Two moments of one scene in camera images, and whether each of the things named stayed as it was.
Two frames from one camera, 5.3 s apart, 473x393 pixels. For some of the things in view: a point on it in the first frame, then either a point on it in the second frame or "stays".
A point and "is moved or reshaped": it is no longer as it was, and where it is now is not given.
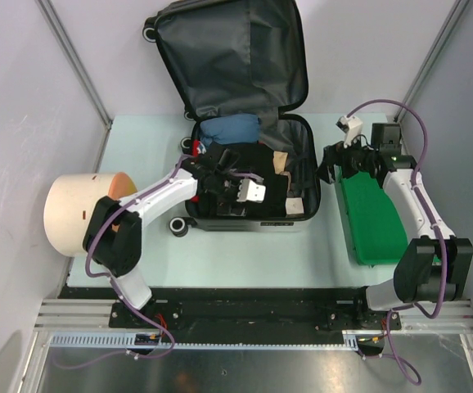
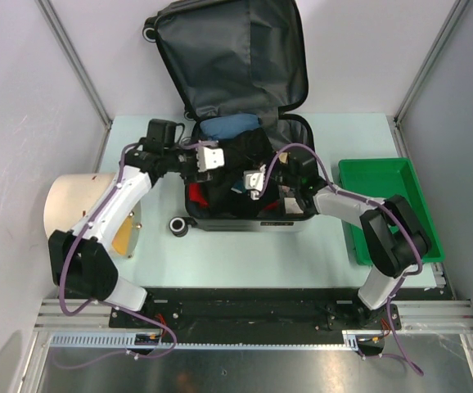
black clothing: [256, 160] is moved or reshaped
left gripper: [224, 204] → [194, 175]
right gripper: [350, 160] → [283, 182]
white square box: [294, 205] stays
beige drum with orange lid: [70, 201] stays
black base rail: [247, 314] stays
